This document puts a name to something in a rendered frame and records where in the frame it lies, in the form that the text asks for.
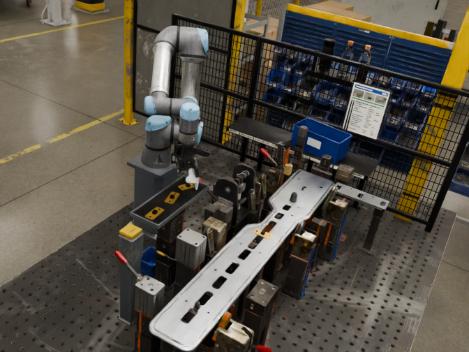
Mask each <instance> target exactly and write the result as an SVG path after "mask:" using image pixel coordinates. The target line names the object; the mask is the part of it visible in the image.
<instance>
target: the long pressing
mask: <svg viewBox="0 0 469 352"><path fill-rule="evenodd" d="M334 185H335V183H333V182H332V181H331V180H329V179H325V178H324V177H320V176H317V175H314V174H312V173H309V172H306V171H304V170H301V169H299V170H297V171H296V172H295V173H294V174H293V175H292V176H291V177H290V178H289V179H288V180H287V181H286V182H285V183H284V184H283V185H282V186H281V187H280V188H279V189H278V190H277V191H276V192H275V193H274V194H273V195H272V196H271V197H270V198H269V199H268V202H267V203H268V205H269V206H270V208H271V210H272V212H271V213H270V214H269V215H268V216H267V217H266V218H265V219H264V220H263V221H262V222H261V223H254V224H247V225H245V226H244V227H243V228H242V229H241V230H240V231H239V232H238V233H237V234H236V235H235V236H234V237H233V238H232V239H231V240H230V241H229V242H228V243H227V244H226V245H225V246H224V247H223V248H222V249H221V250H220V251H219V252H218V253H217V254H216V255H215V256H214V257H213V258H212V259H211V260H210V261H209V262H208V263H207V264H206V265H205V266H204V267H203V268H202V269H201V270H200V271H199V272H198V273H197V274H196V275H195V276H194V277H193V278H192V279H191V280H190V281H189V282H188V283H187V284H186V285H185V286H184V287H183V288H182V289H181V290H180V291H179V292H178V294H176V295H175V296H174V297H173V298H172V299H171V301H169V302H168V303H167V304H166V305H165V306H164V308H162V309H161V310H160V311H159V312H158V313H157V315H155V317H154V318H153V319H152V320H151V321H150V323H149V331H150V333H151V334H153V335H154V336H156V337H157V338H159V339H162V340H163V341H164V342H167V343H168V344H170V345H172V346H173V347H175V348H177V349H179V350H180V351H183V352H192V351H194V350H196V349H197V348H198V346H199V345H201V343H202V342H203V341H204V339H205V338H206V337H207V335H208V334H209V333H210V332H211V331H212V330H213V329H214V327H215V326H216V324H217V323H218V321H219V319H220V317H222V315H223V314H224V313H225V312H227V311H228V310H229V308H231V306H232V305H233V304H234V303H235V301H236V300H237V299H238V297H239V296H240V295H241V294H242V293H243V292H244V290H245V289H246V288H247V286H248V285H249V284H250V283H251V282H252V280H253V279H254V278H255V277H256V275H257V274H258V273H259V271H261V269H262V268H263V267H264V266H265V264H266V263H267V262H268V260H269V259H270V258H271V257H272V256H273V255H274V253H275V252H276V251H277V249H278V248H279V247H280V246H281V245H282V244H283V242H284V241H285V240H286V238H287V237H288V236H289V234H291V232H292V231H293V230H294V229H295V227H296V225H297V224H298V223H299V222H300V221H301V220H303V221H305V220H307V219H309V218H310V217H311V216H312V214H313V213H314V212H315V211H316V210H317V208H318V207H319V206H320V204H321V203H322V202H323V200H324V199H325V198H326V197H327V196H328V194H329V192H330V190H331V189H332V188H333V187H334ZM302 187H306V188H304V190H303V191H302ZM321 187H322V188H321ZM292 192H296V193H297V200H296V202H295V203H293V202H291V201H290V197H291V194H292ZM285 205H288V206H291V208H290V209H289V210H288V211H286V210H283V208H284V206H285ZM278 213H281V214H283V215H284V216H283V217H282V218H281V219H276V218H275V216H276V215H277V214H278ZM291 215H293V216H291ZM270 221H273V222H275V223H276V225H275V226H274V227H273V228H272V229H271V230H270V231H269V232H268V233H270V234H272V235H273V236H272V238H271V239H270V240H268V239H267V238H264V237H263V239H262V241H261V242H260V243H259V244H258V245H257V247H256V248H254V249H250V248H248V245H249V244H250V243H251V242H252V241H253V240H254V239H255V238H256V237H257V236H259V235H257V234H255V233H253V231H254V230H255V229H256V228H258V229H260V230H263V229H264V228H265V227H266V226H267V225H268V224H269V222H270ZM261 237H262V236H261ZM244 250H249V251H250V252H251V253H250V254H249V255H248V256H247V257H246V259H245V260H241V259H239V258H238V257H239V255H240V254H241V253H242V252H243V251H244ZM259 252H261V253H259ZM232 263H236V264H238V265H239V267H238V268H237V269H236V270H235V271H234V272H233V273H232V274H229V273H227V272H226V270H227V269H228V268H229V267H230V266H231V264H232ZM215 270H216V271H215ZM219 277H224V278H226V281H225V282H224V283H223V285H222V286H221V287H220V288H219V289H216V288H213V287H212V285H213V284H214V283H215V282H216V281H217V279H218V278H219ZM206 292H209V293H211V294H212V297H211V298H210V299H209V300H208V301H207V303H206V304H205V305H200V308H199V309H195V308H194V306H195V302H196V301H198V300H199V299H200V298H201V297H202V296H203V295H204V294H205V293H206ZM186 300H187V302H186ZM190 309H194V310H196V311H197V314H196V315H195V316H194V317H193V318H192V319H191V321H190V322H189V323H184V322H182V321H181V319H182V318H183V317H184V316H185V315H186V314H187V313H188V311H189V310H190ZM207 312H209V314H208V313H207Z"/></svg>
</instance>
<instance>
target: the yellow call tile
mask: <svg viewBox="0 0 469 352"><path fill-rule="evenodd" d="M141 232H142V229H141V228H138V227H137V226H134V225H133V224H131V223H130V224H128V225H127V226H125V227H124V228H122V229H121V230H120V231H119V233H121V234H122V235H125V236H126V237H129V238H130V239H133V238H134V237H135V236H136V235H138V234H139V233H141Z"/></svg>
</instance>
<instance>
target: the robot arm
mask: <svg viewBox="0 0 469 352"><path fill-rule="evenodd" d="M175 52H178V53H180V58H181V59H182V61H183V66H182V77H181V98H168V96H169V87H170V69H171V60H172V55H173V54H174V53H175ZM153 53H154V67H153V74H152V81H151V95H150V96H146V97H145V100H144V112H145V113H146V114H148V115H153V116H151V117H149V118H148V119H147V121H146V126H145V130H146V131H145V147H144V150H143V153H142V156H141V162H142V164H143V165H145V166H146V167H149V168H166V167H168V166H170V165H171V164H172V163H175V165H173V166H172V167H171V168H177V172H178V173H180V172H181V171H185V170H188V168H190V169H189V170H188V174H189V175H188V177H187V178H186V182H187V183H195V190H197V189H198V183H199V176H200V175H199V167H198V163H197V159H196V155H195V154H198V155H200V156H203V157H207V158H208V157H209V155H210V154H211V153H210V152H209V150H208V149H207V148H205V147H200V146H198V144H199V142H200V139H201V135H202V127H203V122H201V121H200V108H199V106H198V101H199V92H200V74H201V64H202V62H203V61H204V60H205V55H206V56H207V55H209V41H208V33H207V31H206V30H205V29H199V28H193V27H179V26H170V27H167V28H165V29H164V30H162V31H161V32H160V33H159V34H158V35H157V37H156V39H155V41H154V44H153ZM171 117H176V120H172V119H171ZM170 144H171V145H174V152H172V155H171V152H170ZM172 156H175V160H172ZM191 167H192V168H191Z"/></svg>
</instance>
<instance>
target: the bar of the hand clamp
mask: <svg viewBox="0 0 469 352"><path fill-rule="evenodd" d="M276 146H277V147H278V153H277V169H279V170H280V171H281V169H282V171H281V173H283V162H284V148H285V149H288V147H289V144H286V145H284V142H281V141H280V142H279V143H278V144H276Z"/></svg>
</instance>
